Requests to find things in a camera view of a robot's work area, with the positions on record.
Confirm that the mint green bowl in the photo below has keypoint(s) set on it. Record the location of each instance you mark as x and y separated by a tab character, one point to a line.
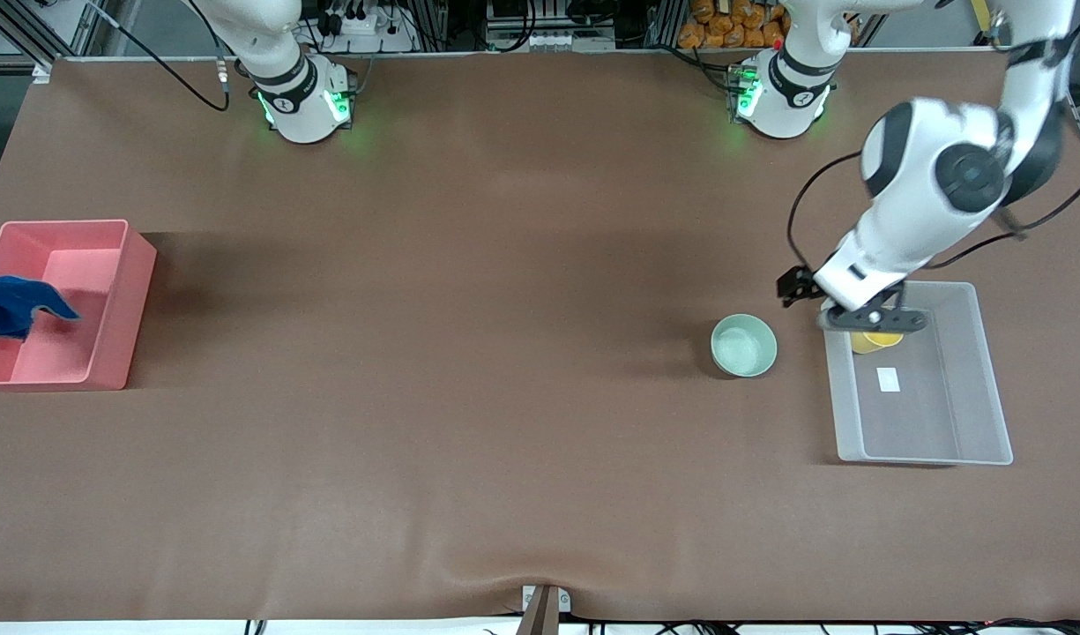
744	346

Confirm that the orange packages pile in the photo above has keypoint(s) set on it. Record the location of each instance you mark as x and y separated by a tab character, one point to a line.
725	35

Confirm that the clear plastic bin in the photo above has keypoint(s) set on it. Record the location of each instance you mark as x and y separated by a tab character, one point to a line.
972	397

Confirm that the metal table clamp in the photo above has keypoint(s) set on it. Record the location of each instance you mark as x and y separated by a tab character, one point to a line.
544	613

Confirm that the white electronics unit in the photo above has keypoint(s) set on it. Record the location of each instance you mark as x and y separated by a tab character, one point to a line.
548	41

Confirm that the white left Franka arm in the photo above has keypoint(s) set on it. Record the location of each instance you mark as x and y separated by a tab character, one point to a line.
927	176

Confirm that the white power strip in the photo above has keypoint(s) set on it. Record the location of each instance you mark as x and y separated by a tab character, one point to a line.
363	35

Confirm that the aluminium frame profile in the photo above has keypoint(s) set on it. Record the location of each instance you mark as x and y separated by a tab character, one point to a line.
665	22
434	22

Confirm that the pink plastic box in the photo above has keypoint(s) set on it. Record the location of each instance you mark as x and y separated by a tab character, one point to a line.
63	353

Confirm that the blue microfibre cloth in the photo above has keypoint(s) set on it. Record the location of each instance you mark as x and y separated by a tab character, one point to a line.
11	304

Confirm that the yellow plastic cup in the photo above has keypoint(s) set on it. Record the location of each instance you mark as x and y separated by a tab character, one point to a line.
870	342

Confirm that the white paper label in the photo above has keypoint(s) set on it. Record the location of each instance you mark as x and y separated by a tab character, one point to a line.
888	379

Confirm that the brown table cover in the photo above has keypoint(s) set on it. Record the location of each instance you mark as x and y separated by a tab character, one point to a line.
504	353

